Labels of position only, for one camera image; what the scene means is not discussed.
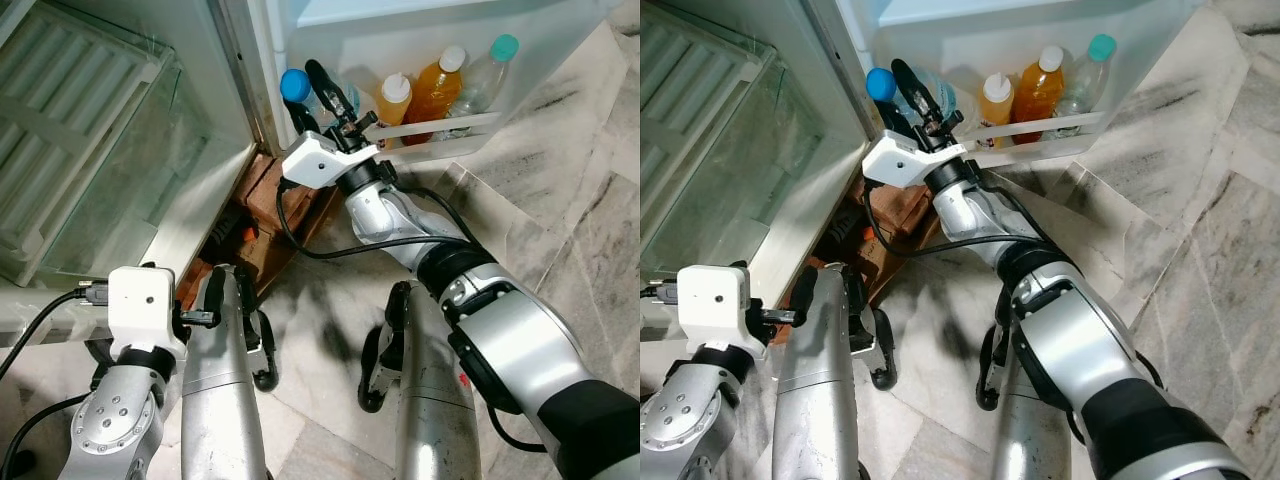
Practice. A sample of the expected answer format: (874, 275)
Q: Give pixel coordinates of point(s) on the glass fridge shelf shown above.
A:
(170, 170)
(770, 170)

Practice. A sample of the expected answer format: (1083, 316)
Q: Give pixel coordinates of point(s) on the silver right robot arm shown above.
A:
(520, 350)
(1090, 360)

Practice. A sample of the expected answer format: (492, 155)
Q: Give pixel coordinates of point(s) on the tall orange juice bottle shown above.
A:
(433, 95)
(1035, 95)

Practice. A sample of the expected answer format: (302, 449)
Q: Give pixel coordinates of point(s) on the white ribbed crisper drawer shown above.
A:
(70, 110)
(690, 110)

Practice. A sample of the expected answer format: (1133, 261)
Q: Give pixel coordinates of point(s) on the grey fridge door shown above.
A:
(950, 20)
(350, 20)

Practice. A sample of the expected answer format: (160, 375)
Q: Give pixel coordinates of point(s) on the silver robot right leg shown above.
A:
(430, 440)
(1030, 440)

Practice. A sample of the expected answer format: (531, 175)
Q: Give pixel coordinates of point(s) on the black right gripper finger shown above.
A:
(306, 118)
(332, 93)
(897, 120)
(918, 92)

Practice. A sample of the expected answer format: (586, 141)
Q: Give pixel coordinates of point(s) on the small orange juice bottle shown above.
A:
(995, 105)
(392, 105)

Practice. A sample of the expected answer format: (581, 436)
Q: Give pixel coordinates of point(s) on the silver robot left leg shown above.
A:
(815, 400)
(220, 400)

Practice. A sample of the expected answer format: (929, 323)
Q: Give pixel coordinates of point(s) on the silver fridge body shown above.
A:
(810, 80)
(200, 80)

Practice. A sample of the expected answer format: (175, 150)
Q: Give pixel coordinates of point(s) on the clear bottle with teal cap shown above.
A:
(483, 85)
(1085, 85)

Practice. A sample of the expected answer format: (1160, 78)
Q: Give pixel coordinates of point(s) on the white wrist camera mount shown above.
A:
(715, 310)
(900, 160)
(315, 160)
(145, 310)

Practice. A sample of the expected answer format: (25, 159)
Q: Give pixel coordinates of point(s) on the clear bottle with blue cap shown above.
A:
(880, 84)
(294, 85)

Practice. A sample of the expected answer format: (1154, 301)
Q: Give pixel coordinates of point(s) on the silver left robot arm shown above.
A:
(680, 430)
(115, 430)

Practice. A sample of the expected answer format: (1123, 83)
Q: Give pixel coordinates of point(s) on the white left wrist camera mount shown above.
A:
(145, 310)
(715, 310)

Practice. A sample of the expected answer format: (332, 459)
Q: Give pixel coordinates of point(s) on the black object with orange spot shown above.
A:
(228, 228)
(848, 232)

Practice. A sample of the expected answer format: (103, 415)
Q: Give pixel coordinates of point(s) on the silver robot leg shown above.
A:
(430, 440)
(1030, 440)
(815, 400)
(220, 400)

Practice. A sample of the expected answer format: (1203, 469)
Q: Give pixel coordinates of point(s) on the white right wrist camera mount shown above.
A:
(900, 160)
(315, 160)

